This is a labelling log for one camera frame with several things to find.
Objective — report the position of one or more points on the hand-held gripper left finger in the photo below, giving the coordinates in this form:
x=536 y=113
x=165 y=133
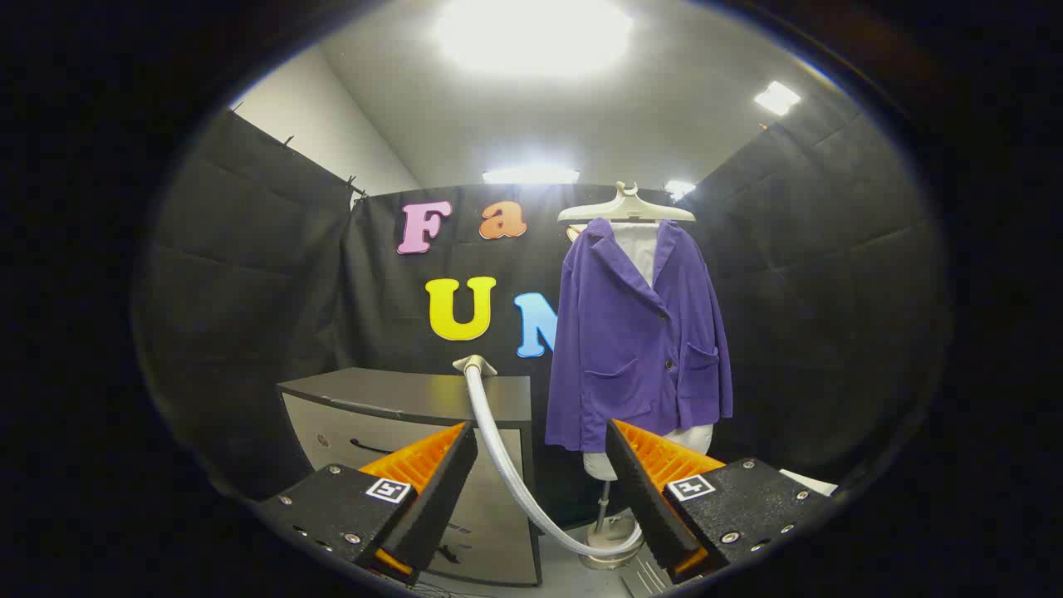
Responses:
x=440 y=490

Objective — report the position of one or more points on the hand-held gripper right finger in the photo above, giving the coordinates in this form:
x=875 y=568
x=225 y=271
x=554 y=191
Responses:
x=639 y=490

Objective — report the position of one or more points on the white clothes hanger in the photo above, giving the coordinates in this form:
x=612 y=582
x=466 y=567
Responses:
x=624 y=208

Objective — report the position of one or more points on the grey ribbed plate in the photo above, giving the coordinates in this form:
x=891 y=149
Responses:
x=644 y=580

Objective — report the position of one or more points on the grey drawer cabinet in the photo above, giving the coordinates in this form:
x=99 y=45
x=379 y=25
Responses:
x=399 y=394

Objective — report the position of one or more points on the white board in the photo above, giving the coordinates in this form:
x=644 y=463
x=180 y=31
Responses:
x=810 y=483

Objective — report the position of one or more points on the white mannequin torso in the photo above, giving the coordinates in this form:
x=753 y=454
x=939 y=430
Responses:
x=639 y=245

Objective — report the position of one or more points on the long strip ceiling light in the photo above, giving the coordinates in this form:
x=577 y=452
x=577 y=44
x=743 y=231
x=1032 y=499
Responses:
x=531 y=175

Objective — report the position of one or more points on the small square ceiling light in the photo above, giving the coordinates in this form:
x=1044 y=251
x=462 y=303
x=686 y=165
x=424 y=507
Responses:
x=777 y=98

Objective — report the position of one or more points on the large round ceiling light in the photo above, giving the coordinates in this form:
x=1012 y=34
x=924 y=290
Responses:
x=531 y=33

